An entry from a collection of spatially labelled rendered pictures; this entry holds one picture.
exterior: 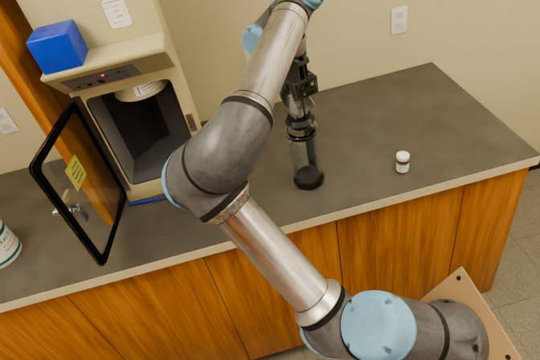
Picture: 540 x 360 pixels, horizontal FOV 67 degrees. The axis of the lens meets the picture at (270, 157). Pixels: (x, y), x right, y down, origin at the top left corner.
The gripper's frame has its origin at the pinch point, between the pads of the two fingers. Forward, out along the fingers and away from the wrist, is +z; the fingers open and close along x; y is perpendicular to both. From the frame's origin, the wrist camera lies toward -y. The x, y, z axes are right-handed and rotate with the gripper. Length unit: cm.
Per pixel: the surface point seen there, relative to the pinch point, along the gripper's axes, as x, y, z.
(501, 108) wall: 126, -25, 69
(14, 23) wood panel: -62, -34, -39
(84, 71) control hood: -50, -16, -27
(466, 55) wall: 103, -31, 32
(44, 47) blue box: -56, -18, -35
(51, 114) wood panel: -64, -25, -15
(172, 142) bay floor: -35, -43, 21
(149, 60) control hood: -34.3, -13.7, -24.9
